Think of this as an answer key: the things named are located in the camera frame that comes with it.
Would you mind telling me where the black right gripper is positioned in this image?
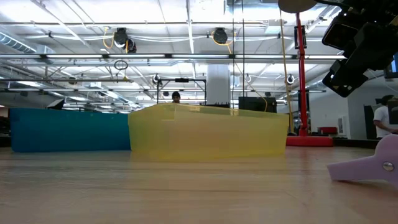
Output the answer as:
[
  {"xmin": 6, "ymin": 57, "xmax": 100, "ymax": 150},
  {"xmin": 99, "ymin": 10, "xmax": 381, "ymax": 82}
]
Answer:
[{"xmin": 322, "ymin": 15, "xmax": 398, "ymax": 98}]

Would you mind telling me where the yellow translucent plastic bin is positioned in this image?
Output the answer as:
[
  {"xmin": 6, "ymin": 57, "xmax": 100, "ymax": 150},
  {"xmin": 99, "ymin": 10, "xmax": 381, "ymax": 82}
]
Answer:
[{"xmin": 127, "ymin": 103, "xmax": 290, "ymax": 156}]

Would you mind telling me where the blue plastic bin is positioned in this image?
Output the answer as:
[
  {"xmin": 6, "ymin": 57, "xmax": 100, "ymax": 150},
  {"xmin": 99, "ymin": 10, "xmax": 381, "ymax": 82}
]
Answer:
[{"xmin": 9, "ymin": 107, "xmax": 131, "ymax": 153}]

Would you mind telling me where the lilac staple remover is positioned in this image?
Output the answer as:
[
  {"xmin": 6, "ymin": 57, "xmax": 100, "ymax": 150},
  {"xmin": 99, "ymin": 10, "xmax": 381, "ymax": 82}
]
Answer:
[{"xmin": 326, "ymin": 133, "xmax": 398, "ymax": 189}]

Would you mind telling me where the red box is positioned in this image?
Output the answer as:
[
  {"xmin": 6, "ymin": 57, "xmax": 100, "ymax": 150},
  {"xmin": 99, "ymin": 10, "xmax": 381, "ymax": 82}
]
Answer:
[{"xmin": 317, "ymin": 126, "xmax": 338, "ymax": 136}]

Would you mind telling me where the black background monitor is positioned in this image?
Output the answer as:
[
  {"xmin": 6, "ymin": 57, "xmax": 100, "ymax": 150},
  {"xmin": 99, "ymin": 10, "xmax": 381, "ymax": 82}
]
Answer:
[{"xmin": 238, "ymin": 96, "xmax": 277, "ymax": 113}]

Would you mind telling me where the white building column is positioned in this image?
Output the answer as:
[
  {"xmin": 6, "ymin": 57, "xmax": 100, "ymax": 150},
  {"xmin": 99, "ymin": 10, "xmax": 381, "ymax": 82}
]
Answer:
[{"xmin": 206, "ymin": 63, "xmax": 231, "ymax": 106}]

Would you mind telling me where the black angled panel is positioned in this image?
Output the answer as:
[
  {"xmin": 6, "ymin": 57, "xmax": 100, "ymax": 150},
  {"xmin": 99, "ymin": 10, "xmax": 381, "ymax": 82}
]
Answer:
[{"xmin": 46, "ymin": 98, "xmax": 66, "ymax": 110}]

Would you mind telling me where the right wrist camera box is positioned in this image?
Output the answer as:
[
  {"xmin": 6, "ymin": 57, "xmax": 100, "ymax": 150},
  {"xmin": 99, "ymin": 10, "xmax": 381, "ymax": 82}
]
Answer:
[{"xmin": 322, "ymin": 12, "xmax": 363, "ymax": 51}]

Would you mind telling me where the yellow hanging rope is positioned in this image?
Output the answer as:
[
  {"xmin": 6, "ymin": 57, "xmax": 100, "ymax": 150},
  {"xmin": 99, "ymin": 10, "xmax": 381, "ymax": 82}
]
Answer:
[{"xmin": 279, "ymin": 9, "xmax": 295, "ymax": 135}]

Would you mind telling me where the black hanging cable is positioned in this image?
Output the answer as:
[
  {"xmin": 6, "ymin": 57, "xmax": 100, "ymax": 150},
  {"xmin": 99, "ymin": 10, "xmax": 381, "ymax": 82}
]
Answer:
[
  {"xmin": 241, "ymin": 0, "xmax": 246, "ymax": 98},
  {"xmin": 231, "ymin": 0, "xmax": 235, "ymax": 110}
]

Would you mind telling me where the black ceiling cable reel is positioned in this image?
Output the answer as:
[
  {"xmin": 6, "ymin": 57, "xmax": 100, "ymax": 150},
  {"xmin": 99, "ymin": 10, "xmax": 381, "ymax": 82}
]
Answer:
[
  {"xmin": 113, "ymin": 27, "xmax": 137, "ymax": 54},
  {"xmin": 212, "ymin": 27, "xmax": 229, "ymax": 45}
]

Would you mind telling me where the black metal frame rig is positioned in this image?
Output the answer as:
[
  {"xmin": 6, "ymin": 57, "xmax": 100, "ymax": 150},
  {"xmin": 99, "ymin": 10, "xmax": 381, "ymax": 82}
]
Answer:
[{"xmin": 156, "ymin": 77, "xmax": 207, "ymax": 105}]

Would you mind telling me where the black ceiling cable loop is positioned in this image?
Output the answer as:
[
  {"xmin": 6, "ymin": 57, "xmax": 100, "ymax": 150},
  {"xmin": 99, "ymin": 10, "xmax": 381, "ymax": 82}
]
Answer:
[{"xmin": 113, "ymin": 59, "xmax": 129, "ymax": 71}]

